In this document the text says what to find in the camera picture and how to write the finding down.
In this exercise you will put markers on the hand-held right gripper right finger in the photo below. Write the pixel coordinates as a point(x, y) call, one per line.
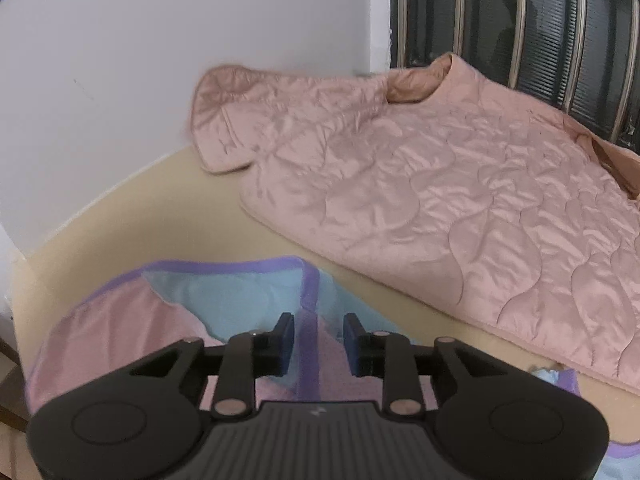
point(352, 345)

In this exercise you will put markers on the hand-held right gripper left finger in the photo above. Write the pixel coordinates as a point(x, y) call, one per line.
point(285, 340)

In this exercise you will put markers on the pink and blue mesh garment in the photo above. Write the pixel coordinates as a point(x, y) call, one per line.
point(125, 330)

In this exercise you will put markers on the pink quilted jacket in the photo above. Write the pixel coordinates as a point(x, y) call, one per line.
point(425, 185)

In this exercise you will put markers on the dark window with blinds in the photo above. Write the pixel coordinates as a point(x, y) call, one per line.
point(495, 20)

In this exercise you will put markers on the steel window guard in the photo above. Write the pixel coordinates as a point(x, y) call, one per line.
point(527, 25)

